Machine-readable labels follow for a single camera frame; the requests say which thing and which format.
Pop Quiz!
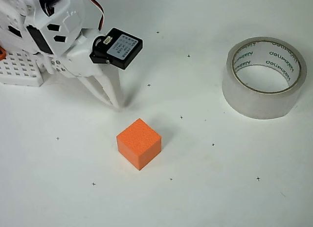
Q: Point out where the orange foam cube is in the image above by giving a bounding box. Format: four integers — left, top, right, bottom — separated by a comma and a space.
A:
116, 118, 162, 173

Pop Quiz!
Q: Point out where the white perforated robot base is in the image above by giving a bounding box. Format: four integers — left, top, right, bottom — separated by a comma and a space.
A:
0, 50, 45, 87

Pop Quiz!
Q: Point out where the clear packing tape roll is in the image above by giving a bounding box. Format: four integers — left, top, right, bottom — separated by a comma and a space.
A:
222, 37, 308, 120

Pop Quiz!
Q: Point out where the red black white servo cable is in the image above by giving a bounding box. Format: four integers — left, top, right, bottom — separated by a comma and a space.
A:
79, 0, 105, 32

